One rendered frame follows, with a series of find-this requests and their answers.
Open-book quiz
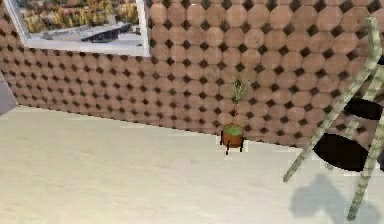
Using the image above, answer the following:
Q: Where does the house plant in brown pot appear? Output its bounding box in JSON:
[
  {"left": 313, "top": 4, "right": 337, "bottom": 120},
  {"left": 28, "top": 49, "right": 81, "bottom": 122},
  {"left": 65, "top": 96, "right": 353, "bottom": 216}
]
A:
[{"left": 219, "top": 78, "right": 248, "bottom": 156}]

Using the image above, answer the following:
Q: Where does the white framed window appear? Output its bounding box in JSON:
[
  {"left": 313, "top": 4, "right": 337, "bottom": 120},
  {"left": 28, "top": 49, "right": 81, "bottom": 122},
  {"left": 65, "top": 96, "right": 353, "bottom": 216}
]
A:
[{"left": 3, "top": 0, "right": 152, "bottom": 58}]

